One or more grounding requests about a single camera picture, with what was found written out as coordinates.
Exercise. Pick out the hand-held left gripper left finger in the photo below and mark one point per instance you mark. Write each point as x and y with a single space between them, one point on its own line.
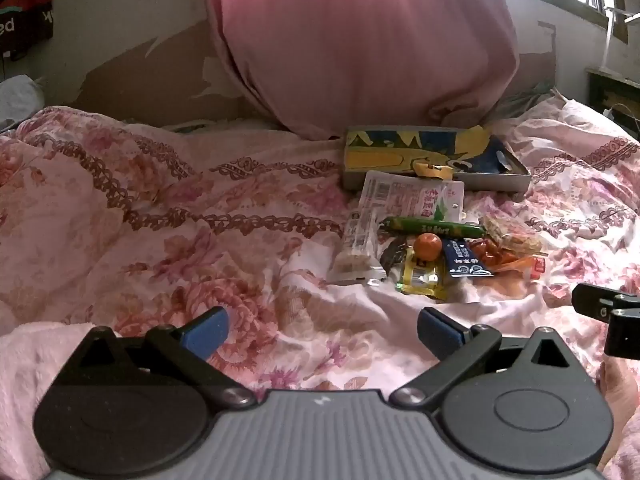
207 330

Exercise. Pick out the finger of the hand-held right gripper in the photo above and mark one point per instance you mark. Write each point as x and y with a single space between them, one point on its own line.
592 300

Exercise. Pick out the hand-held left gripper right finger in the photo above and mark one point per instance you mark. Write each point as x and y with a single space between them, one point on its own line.
440 330

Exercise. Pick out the yellow green snack packet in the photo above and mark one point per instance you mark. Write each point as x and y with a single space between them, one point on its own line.
422 277

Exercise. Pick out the blue snack packet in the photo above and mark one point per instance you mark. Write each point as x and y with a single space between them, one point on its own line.
462 260

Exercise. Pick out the small orange ball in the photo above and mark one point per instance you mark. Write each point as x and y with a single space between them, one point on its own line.
428 246

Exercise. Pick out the dark snack packet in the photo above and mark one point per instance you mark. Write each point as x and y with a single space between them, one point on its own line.
392 257

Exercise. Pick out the orange sausages packet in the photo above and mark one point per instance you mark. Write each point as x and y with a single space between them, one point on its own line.
500 257

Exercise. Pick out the beige cracker packet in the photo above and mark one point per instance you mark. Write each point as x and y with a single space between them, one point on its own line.
515 237

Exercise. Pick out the green sausage stick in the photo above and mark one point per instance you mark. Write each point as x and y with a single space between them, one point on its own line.
435 227

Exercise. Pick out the clear grain bar packet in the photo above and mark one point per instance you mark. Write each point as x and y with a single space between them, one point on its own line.
357 250

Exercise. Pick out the white pink snack packet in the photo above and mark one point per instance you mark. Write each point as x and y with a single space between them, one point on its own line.
400 197

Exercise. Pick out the grey box with blue-yellow lining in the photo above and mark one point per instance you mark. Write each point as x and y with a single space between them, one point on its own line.
500 165

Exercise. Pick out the person's right forearm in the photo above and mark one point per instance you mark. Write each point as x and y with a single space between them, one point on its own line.
615 405

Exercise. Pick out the pink fleece blanket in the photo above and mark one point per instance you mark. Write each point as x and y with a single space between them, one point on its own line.
30 360

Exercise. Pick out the dark wooden nightstand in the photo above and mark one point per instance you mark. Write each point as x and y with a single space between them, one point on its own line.
612 92

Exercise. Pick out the grey cloth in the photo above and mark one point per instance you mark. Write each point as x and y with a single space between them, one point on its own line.
525 97

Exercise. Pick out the white lamp stand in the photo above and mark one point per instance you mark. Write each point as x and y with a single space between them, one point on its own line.
607 40

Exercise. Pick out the pink pillow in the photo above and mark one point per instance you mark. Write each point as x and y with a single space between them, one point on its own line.
360 45

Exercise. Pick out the dark cloth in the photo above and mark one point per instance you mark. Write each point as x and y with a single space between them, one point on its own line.
22 5

